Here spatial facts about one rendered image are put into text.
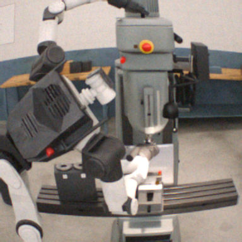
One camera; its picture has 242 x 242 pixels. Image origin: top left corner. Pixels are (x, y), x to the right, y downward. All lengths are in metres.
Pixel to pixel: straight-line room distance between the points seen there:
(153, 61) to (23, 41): 4.82
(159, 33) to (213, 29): 4.61
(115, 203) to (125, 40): 0.67
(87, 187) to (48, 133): 0.80
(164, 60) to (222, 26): 4.57
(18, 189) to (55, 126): 0.39
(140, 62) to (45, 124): 0.60
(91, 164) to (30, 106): 0.29
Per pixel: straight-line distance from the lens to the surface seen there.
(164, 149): 2.27
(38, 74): 1.38
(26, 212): 1.53
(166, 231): 1.87
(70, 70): 5.60
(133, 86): 1.69
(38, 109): 1.22
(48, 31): 1.47
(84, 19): 5.99
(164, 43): 1.52
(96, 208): 1.93
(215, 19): 6.10
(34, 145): 1.23
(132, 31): 1.51
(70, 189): 1.95
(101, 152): 1.26
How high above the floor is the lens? 1.95
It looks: 19 degrees down
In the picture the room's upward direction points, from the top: 3 degrees counter-clockwise
